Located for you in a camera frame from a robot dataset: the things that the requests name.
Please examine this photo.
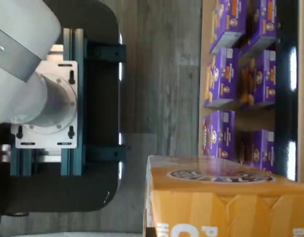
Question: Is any yellow pretzel crackers box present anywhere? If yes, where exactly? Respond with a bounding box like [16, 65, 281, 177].
[143, 155, 304, 237]

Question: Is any purple Annie's cracker box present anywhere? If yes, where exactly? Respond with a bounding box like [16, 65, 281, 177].
[202, 110, 237, 158]
[210, 0, 248, 54]
[239, 49, 276, 110]
[203, 47, 240, 108]
[240, 0, 277, 56]
[240, 129, 275, 171]

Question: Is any silver robot mounting plate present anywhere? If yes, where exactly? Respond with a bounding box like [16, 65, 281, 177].
[15, 60, 79, 149]

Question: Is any dark aluminium extrusion frame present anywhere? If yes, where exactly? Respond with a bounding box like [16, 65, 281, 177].
[9, 27, 128, 177]

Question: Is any black metal shelf rack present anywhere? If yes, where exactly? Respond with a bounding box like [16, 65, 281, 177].
[198, 0, 304, 185]

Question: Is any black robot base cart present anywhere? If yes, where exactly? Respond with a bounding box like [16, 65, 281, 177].
[0, 0, 124, 216]

